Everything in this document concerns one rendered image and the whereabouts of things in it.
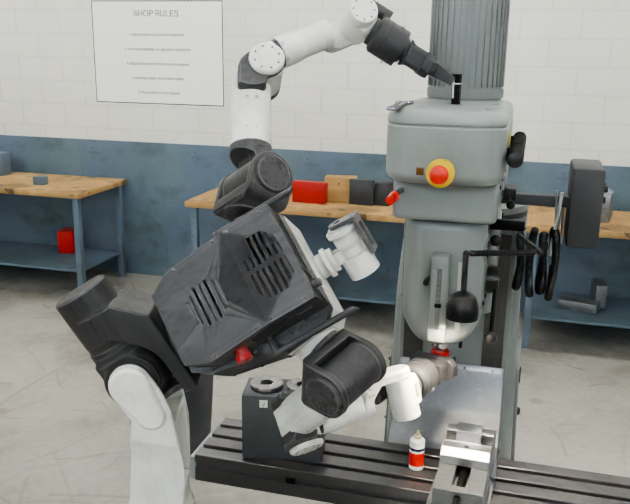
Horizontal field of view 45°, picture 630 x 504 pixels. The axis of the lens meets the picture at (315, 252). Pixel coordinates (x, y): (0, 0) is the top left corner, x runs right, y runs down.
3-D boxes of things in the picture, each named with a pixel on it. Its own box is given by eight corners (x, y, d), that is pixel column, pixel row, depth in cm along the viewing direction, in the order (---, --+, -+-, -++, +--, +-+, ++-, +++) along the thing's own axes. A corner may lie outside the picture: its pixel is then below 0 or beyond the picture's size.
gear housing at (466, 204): (497, 226, 173) (501, 182, 171) (390, 218, 180) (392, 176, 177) (503, 199, 204) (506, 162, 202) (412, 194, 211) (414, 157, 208)
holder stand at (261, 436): (322, 462, 209) (323, 394, 203) (241, 458, 210) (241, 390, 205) (325, 440, 220) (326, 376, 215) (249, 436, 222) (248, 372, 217)
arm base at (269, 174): (251, 208, 148) (299, 212, 155) (243, 146, 151) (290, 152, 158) (213, 231, 160) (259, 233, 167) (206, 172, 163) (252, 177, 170)
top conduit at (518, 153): (522, 168, 162) (524, 152, 161) (502, 167, 163) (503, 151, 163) (525, 144, 204) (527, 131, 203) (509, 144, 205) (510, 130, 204)
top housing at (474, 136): (502, 189, 162) (508, 112, 158) (380, 182, 168) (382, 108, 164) (510, 160, 205) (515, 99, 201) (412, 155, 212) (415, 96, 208)
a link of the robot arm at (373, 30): (386, 43, 171) (342, 16, 170) (372, 63, 182) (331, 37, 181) (408, 4, 174) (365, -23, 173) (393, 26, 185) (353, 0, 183)
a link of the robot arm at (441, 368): (459, 352, 191) (440, 368, 181) (456, 388, 194) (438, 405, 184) (413, 342, 198) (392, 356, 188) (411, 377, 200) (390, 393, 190)
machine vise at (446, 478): (487, 523, 183) (490, 482, 180) (424, 511, 187) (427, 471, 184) (499, 453, 215) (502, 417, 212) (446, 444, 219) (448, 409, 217)
